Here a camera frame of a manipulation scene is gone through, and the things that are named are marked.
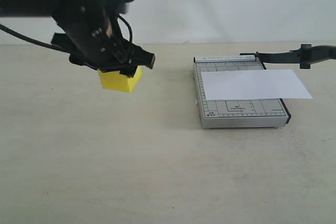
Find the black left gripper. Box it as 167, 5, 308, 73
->
52, 0, 155, 77

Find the yellow foam cube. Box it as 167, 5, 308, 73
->
98, 67, 143, 93

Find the white paper sheet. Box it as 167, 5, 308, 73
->
201, 69, 312, 100

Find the black cutter blade lever arm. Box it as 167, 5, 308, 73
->
239, 44, 335, 69

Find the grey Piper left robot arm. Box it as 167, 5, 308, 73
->
1, 0, 155, 75

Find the grey metal paper cutter base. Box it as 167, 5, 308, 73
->
193, 54, 291, 129

